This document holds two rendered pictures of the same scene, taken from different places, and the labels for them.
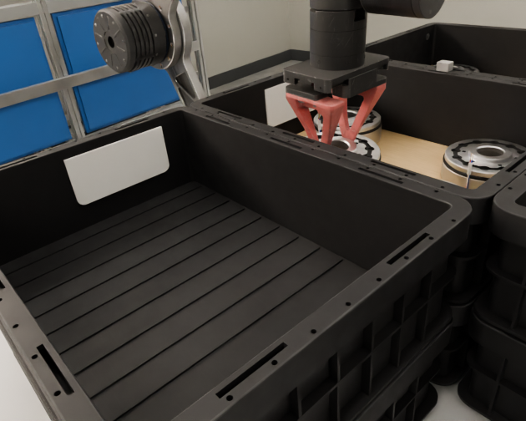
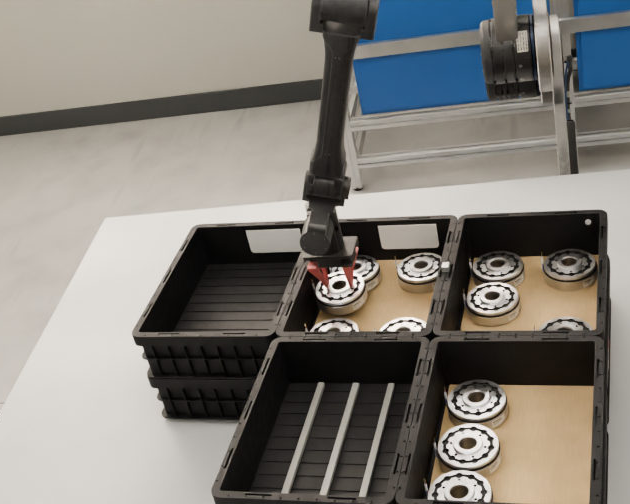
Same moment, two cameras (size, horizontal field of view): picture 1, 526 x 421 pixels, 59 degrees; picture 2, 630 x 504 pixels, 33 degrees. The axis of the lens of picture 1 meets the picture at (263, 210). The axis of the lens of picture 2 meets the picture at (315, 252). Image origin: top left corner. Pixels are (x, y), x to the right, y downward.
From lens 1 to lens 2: 1.96 m
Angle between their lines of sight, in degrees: 50
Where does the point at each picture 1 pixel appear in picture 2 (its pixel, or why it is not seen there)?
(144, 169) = (287, 246)
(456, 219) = (257, 335)
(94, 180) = (259, 243)
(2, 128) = (472, 65)
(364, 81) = (329, 263)
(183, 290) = (238, 314)
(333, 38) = not seen: hidden behind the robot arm
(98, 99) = (605, 52)
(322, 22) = not seen: hidden behind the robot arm
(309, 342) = (182, 336)
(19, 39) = not seen: outside the picture
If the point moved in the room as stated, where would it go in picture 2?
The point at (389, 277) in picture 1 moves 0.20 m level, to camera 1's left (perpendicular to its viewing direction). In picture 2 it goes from (216, 336) to (164, 297)
